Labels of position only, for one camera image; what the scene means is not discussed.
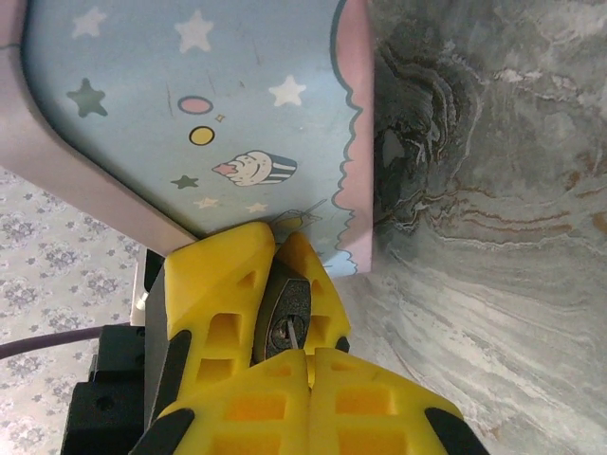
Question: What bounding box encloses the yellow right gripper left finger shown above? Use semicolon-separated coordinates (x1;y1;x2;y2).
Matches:
135;351;313;455

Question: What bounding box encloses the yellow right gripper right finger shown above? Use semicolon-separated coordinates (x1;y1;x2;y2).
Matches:
308;345;489;455

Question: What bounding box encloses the small silver key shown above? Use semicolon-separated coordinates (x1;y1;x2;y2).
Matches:
283;318;304;353

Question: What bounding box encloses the small black padlock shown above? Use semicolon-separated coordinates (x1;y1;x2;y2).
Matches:
250;263;315;365

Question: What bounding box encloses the pastel cartoon storage box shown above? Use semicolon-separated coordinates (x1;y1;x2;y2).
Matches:
0;0;376;279

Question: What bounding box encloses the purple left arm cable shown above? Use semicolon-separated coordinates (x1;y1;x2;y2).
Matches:
0;328;103;362

